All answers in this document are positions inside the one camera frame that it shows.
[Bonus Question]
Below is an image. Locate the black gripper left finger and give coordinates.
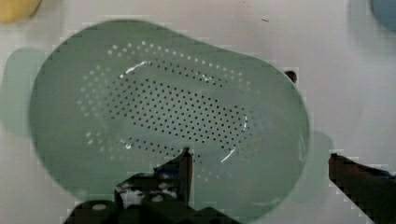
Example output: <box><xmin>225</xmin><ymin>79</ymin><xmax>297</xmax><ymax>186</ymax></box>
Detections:
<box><xmin>114</xmin><ymin>147</ymin><xmax>192</xmax><ymax>209</ymax></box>

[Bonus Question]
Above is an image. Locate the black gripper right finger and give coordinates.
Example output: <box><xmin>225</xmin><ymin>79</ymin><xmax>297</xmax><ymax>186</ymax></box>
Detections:
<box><xmin>328</xmin><ymin>153</ymin><xmax>396</xmax><ymax>224</ymax></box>

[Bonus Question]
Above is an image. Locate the green plastic strainer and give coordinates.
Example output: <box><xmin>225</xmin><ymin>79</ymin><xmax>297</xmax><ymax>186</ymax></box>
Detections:
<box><xmin>1</xmin><ymin>20</ymin><xmax>327</xmax><ymax>224</ymax></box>

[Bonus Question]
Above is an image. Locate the blue plastic cup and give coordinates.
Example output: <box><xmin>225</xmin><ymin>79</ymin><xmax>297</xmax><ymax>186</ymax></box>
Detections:
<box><xmin>371</xmin><ymin>0</ymin><xmax>396</xmax><ymax>33</ymax></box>

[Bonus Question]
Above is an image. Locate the peeled banana toy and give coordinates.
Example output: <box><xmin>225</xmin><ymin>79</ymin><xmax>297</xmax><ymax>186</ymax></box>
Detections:
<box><xmin>0</xmin><ymin>0</ymin><xmax>42</xmax><ymax>23</ymax></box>

